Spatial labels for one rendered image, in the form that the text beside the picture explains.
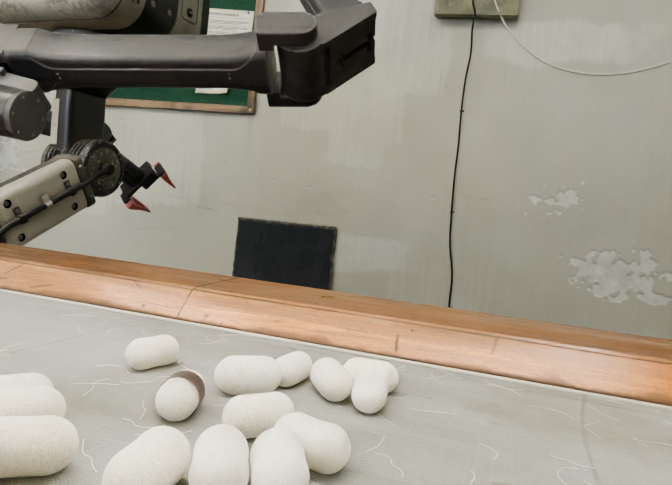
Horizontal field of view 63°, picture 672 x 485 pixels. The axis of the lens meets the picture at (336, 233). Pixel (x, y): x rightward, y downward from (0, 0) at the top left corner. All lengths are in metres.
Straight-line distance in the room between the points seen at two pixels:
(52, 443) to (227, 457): 0.06
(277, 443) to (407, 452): 0.08
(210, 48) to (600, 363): 0.52
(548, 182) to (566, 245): 0.26
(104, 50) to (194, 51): 0.11
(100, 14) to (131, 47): 0.32
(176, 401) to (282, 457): 0.08
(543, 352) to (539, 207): 1.92
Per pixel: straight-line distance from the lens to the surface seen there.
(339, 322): 0.43
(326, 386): 0.31
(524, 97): 2.36
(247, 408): 0.25
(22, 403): 0.26
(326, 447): 0.23
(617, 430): 0.35
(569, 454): 0.30
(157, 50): 0.71
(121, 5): 1.04
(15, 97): 0.71
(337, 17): 0.70
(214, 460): 0.20
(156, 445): 0.21
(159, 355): 0.35
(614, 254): 2.38
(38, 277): 0.58
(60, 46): 0.77
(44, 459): 0.23
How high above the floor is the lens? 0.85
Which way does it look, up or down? 3 degrees down
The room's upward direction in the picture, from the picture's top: 5 degrees clockwise
